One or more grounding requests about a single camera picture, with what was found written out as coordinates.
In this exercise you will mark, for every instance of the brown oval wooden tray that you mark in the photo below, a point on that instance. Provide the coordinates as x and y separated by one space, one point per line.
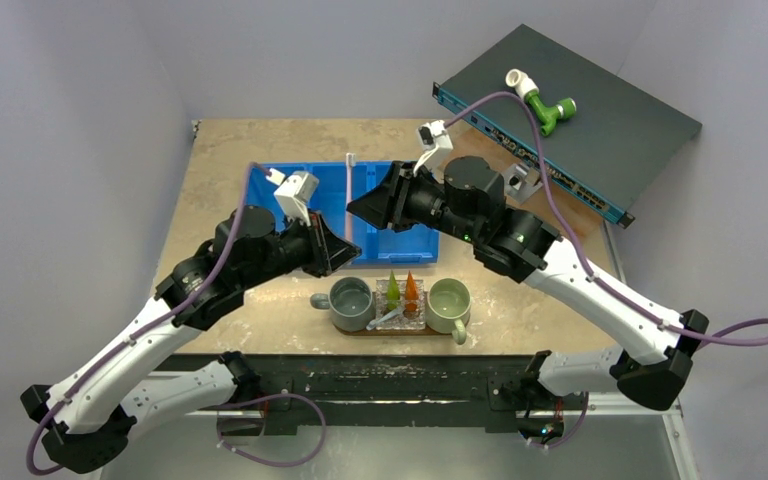
426 331

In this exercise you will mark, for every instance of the black aluminium base frame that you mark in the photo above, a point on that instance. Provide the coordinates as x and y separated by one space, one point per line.
496 393

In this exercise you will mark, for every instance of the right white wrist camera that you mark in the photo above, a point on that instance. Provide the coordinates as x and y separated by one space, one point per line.
436 144

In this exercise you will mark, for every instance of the green white pipe fitting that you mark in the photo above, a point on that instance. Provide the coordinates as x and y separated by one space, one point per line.
549 115

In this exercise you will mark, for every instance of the green toothpaste tube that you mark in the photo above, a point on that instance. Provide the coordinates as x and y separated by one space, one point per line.
393 294

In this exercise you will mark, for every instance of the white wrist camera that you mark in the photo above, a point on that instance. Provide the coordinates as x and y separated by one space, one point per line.
436 144
293 195

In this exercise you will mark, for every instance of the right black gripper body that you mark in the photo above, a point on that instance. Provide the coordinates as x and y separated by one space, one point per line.
398 198

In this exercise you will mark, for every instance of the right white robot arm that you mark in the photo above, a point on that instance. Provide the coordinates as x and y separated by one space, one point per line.
652 357

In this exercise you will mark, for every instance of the small metal bracket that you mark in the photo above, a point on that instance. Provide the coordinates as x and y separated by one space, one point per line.
521 182

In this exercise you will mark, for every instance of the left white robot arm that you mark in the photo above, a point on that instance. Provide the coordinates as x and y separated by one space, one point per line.
89 418

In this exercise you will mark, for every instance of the grey ceramic mug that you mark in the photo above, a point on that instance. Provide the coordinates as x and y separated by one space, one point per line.
350 304

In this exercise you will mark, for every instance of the blue plastic bin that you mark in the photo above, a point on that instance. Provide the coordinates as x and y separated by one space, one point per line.
416 246

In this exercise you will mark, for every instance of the orange toothpaste tube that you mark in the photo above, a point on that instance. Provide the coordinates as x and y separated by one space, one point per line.
411 294

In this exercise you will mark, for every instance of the clear acrylic holder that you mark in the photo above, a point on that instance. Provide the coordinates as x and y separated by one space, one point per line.
410 321

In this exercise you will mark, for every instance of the pale green ceramic mug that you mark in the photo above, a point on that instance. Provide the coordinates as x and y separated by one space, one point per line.
448 309

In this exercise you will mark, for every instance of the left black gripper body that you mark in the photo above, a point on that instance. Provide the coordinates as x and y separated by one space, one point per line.
301 246

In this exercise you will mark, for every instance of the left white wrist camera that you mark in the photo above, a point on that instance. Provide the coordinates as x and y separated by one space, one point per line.
293 195

